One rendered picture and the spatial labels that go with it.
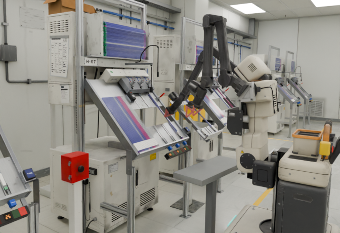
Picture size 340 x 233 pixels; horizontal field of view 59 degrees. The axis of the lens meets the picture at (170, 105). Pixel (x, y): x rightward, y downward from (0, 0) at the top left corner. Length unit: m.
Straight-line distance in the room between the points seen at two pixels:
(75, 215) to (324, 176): 1.41
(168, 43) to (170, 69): 0.30
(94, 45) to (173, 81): 1.38
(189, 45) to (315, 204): 2.33
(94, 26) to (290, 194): 1.77
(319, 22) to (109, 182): 8.38
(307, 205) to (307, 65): 8.10
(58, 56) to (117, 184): 1.10
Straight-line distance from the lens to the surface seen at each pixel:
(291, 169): 1.78
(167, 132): 2.45
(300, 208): 1.84
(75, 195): 1.94
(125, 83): 2.47
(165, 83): 3.60
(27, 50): 3.78
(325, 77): 9.67
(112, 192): 2.42
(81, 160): 1.88
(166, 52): 3.60
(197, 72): 2.39
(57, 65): 2.57
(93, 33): 2.43
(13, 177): 1.59
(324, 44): 9.72
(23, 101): 3.75
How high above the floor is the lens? 1.26
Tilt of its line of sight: 6 degrees down
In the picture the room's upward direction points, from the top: 1 degrees clockwise
